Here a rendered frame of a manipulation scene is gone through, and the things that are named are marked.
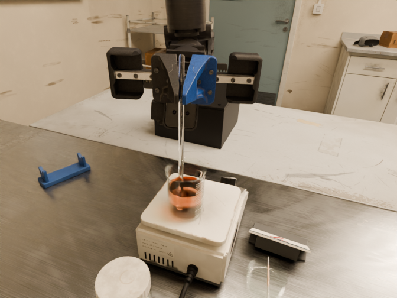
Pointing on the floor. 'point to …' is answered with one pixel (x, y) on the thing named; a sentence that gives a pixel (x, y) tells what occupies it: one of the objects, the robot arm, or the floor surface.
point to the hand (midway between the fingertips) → (182, 88)
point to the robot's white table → (257, 145)
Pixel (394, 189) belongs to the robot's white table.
